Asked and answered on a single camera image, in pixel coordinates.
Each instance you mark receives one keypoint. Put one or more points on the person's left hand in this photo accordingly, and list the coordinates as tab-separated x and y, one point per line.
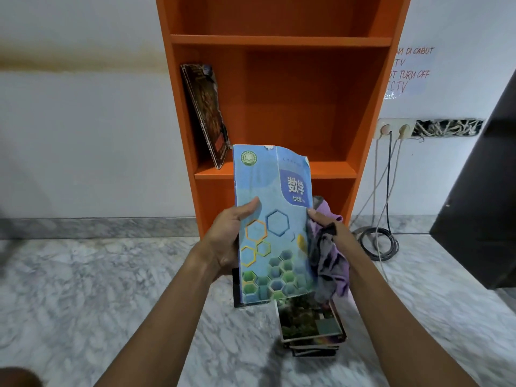
221	241

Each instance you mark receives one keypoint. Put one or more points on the person's right hand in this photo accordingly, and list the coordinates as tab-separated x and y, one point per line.
342	237

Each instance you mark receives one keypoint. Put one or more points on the purple cleaning cloth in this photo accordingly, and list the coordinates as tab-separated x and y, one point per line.
328	261

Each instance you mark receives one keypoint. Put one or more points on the dark worn comic magazine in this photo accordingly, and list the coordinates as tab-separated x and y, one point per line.
207	108

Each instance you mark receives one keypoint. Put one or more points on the black display stand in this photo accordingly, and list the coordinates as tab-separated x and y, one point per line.
236	290

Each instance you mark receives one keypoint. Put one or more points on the person's left forearm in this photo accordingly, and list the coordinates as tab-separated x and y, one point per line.
161	330

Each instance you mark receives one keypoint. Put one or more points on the green photo cover book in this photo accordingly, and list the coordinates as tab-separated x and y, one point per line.
306	318

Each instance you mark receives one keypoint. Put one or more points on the person's right forearm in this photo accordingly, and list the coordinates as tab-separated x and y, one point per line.
403	330

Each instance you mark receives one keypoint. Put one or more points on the dark brown cabinet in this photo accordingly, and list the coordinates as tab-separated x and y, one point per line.
479	205

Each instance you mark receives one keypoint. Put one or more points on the orange wooden bookshelf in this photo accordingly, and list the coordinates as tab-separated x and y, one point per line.
290	84

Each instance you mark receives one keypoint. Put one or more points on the white wall socket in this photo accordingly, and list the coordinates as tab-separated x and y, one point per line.
395	128

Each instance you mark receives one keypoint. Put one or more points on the person's sandalled left foot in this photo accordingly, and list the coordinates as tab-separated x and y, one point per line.
18	378

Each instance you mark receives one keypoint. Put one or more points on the white paper wall note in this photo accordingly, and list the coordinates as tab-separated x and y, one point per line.
409	72

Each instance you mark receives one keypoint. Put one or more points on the blue maths textbook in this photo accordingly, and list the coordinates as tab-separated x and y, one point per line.
270	197

